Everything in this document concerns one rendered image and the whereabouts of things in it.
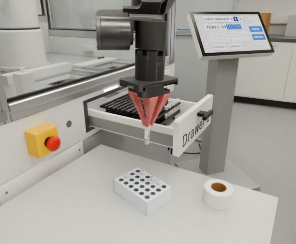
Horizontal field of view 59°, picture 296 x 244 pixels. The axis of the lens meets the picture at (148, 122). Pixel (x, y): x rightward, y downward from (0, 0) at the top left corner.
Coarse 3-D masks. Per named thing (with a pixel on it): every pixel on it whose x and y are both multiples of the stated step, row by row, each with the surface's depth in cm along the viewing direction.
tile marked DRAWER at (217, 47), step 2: (212, 44) 154; (214, 44) 155; (216, 44) 155; (218, 44) 155; (220, 44) 156; (222, 44) 156; (224, 44) 157; (214, 46) 154; (216, 46) 154; (218, 46) 155; (220, 46) 155; (222, 46) 156; (224, 46) 156; (226, 46) 156; (214, 48) 154; (216, 48) 154; (218, 48) 154; (220, 48) 155; (222, 48) 155; (224, 48) 156; (226, 48) 156; (214, 50) 153; (216, 50) 154; (218, 50) 154; (220, 50) 154
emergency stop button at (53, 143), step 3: (51, 138) 67; (54, 138) 67; (57, 138) 68; (48, 141) 67; (51, 141) 67; (54, 141) 67; (57, 141) 68; (48, 144) 66; (51, 144) 67; (54, 144) 67; (57, 144) 68; (48, 147) 67; (51, 147) 67; (54, 147) 68; (57, 147) 68; (51, 150) 67; (54, 150) 68
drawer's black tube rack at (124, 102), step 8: (120, 96) 98; (128, 96) 99; (104, 104) 90; (112, 104) 91; (120, 104) 90; (128, 104) 90; (112, 112) 91; (120, 112) 91; (128, 112) 83; (136, 112) 83; (144, 112) 83; (176, 112) 91; (160, 120) 84; (168, 120) 86
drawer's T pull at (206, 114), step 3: (201, 111) 80; (204, 111) 80; (207, 111) 80; (210, 111) 80; (198, 114) 79; (201, 114) 79; (204, 114) 78; (207, 114) 78; (210, 114) 80; (204, 117) 76; (207, 117) 77; (204, 120) 77
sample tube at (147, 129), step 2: (144, 126) 54; (148, 126) 54; (146, 128) 54; (148, 128) 54; (146, 130) 54; (148, 130) 54; (146, 132) 54; (148, 132) 54; (146, 134) 55; (148, 134) 55; (146, 136) 55; (148, 136) 55; (146, 138) 55; (148, 138) 55; (146, 140) 55; (148, 140) 55; (146, 142) 55; (148, 142) 55; (146, 144) 55
